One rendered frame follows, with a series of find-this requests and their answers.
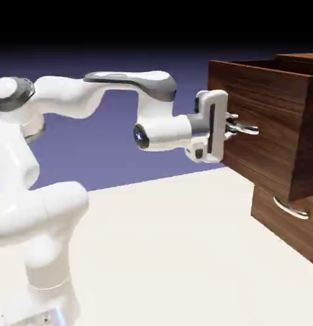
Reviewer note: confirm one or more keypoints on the dark wood cabinet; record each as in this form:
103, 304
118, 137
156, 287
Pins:
299, 236

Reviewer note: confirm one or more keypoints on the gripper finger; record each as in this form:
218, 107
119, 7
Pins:
230, 130
232, 117

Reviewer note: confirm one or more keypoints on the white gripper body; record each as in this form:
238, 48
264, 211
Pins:
218, 107

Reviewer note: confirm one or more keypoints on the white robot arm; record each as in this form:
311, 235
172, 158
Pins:
57, 96

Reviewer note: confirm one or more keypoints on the dark wood drawer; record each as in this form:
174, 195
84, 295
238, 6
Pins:
276, 229
260, 107

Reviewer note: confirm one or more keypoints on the dark wood drawer front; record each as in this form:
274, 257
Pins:
276, 229

